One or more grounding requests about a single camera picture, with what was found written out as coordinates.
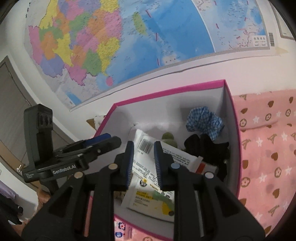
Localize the pink cardboard storage box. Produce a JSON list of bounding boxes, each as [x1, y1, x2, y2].
[[87, 80, 241, 195]]

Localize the black soft cloth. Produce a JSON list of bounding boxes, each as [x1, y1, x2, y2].
[[184, 134, 230, 182]]

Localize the grey wardrobe door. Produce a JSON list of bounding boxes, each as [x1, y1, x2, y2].
[[0, 55, 79, 186]]

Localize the brown paper piece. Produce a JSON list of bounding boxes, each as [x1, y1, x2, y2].
[[86, 115, 105, 130]]

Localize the white printed wipes pack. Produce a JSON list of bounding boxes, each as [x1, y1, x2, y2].
[[130, 128, 200, 186]]

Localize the medical tape bag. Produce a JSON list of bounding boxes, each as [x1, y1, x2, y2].
[[193, 157, 218, 175]]

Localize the green frog plush toy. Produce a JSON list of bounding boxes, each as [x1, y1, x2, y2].
[[161, 132, 178, 148]]

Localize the pink small snack packet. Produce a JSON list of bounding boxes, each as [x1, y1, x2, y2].
[[114, 218, 132, 240]]

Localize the yellow white wet wipes pack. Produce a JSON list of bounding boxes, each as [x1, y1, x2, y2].
[[121, 175, 175, 222]]

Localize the colourful wall map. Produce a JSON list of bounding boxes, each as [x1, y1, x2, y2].
[[24, 1, 277, 110]]

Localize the blue checkered scrunchie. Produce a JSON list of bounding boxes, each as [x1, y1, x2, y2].
[[186, 106, 224, 141]]

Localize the person's hand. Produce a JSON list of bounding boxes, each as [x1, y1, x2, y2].
[[35, 189, 51, 214]]

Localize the beige plush toy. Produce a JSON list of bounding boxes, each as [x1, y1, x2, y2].
[[113, 191, 126, 201]]

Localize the pink patterned blanket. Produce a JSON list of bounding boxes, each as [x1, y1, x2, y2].
[[232, 89, 295, 236]]

